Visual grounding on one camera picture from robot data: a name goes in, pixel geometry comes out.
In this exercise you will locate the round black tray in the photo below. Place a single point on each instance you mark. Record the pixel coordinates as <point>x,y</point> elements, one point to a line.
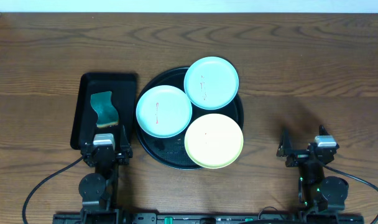
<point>171,151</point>

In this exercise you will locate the rectangular black tray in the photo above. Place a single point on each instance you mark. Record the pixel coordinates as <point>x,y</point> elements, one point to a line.
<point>123,87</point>

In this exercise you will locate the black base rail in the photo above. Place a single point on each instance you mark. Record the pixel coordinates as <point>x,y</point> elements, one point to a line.
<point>152,218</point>

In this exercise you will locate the yellow plate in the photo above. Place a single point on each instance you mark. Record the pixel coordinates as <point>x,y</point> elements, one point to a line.
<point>213,141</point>

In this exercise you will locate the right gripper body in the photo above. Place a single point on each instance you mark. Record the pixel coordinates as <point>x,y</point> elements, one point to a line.
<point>298,158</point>

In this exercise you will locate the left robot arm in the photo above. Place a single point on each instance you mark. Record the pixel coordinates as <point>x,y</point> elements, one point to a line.
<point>99,190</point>

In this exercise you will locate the light blue plate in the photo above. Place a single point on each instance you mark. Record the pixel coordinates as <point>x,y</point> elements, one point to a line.
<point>163,111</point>
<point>211,83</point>

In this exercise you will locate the green sponge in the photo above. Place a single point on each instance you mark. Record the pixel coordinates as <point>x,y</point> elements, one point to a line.
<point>102,105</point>

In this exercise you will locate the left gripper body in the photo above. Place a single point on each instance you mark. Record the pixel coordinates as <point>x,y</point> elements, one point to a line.
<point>125,161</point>

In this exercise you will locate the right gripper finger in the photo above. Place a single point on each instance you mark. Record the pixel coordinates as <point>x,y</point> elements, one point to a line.
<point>322,131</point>
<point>285,145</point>

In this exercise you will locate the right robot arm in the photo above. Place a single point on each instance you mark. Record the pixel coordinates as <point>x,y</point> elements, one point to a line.
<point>322,196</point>

